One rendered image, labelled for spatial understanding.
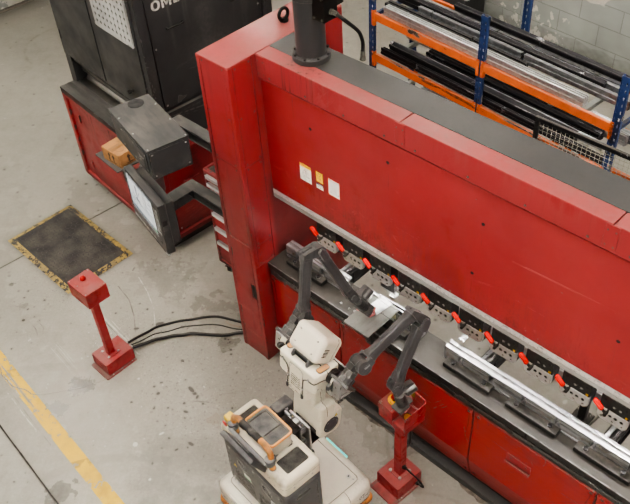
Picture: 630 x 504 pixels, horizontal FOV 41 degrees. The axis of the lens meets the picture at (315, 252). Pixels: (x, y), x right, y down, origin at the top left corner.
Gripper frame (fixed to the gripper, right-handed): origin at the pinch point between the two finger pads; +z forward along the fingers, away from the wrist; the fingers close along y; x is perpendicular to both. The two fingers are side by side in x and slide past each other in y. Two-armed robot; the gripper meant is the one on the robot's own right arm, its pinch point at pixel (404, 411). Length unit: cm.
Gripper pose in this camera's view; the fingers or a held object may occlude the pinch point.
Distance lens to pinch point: 453.9
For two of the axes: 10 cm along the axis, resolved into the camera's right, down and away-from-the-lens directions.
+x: -6.5, -5.0, 5.8
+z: 2.4, 5.9, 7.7
